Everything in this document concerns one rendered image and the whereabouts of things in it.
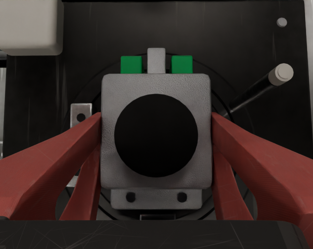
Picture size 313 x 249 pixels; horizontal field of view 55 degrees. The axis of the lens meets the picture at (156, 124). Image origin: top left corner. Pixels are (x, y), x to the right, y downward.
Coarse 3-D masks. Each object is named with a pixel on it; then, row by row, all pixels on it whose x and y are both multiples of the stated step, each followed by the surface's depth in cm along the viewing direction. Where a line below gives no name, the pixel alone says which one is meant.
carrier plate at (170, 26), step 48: (240, 0) 24; (288, 0) 24; (96, 48) 24; (144, 48) 24; (192, 48) 24; (240, 48) 24; (288, 48) 24; (48, 96) 23; (288, 96) 23; (288, 144) 23
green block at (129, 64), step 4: (124, 56) 17; (128, 56) 17; (132, 56) 17; (136, 56) 17; (140, 56) 17; (124, 60) 16; (128, 60) 16; (132, 60) 16; (136, 60) 16; (140, 60) 17; (124, 64) 16; (128, 64) 16; (132, 64) 16; (136, 64) 16; (140, 64) 16; (124, 68) 16; (128, 68) 16; (132, 68) 16; (136, 68) 16; (140, 68) 16; (124, 72) 16; (128, 72) 16; (132, 72) 16; (136, 72) 16; (140, 72) 16
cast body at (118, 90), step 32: (160, 64) 16; (128, 96) 12; (160, 96) 11; (192, 96) 12; (128, 128) 11; (160, 128) 11; (192, 128) 11; (128, 160) 10; (160, 160) 10; (192, 160) 11; (128, 192) 14; (160, 192) 14; (192, 192) 14
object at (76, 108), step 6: (72, 108) 20; (78, 108) 20; (84, 108) 20; (90, 108) 20; (96, 108) 21; (72, 114) 20; (78, 114) 20; (84, 114) 20; (90, 114) 20; (72, 120) 20; (78, 120) 20; (72, 126) 20
